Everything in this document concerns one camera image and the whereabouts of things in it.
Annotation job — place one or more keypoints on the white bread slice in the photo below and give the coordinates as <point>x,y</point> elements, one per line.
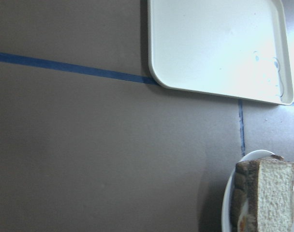
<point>270,196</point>

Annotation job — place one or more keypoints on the brown bread slice on plate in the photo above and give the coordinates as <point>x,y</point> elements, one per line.
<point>240,193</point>

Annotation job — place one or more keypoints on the cream bear tray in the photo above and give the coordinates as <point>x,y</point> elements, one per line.
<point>233,48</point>

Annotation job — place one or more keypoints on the fried egg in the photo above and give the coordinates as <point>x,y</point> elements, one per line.
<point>246,221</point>

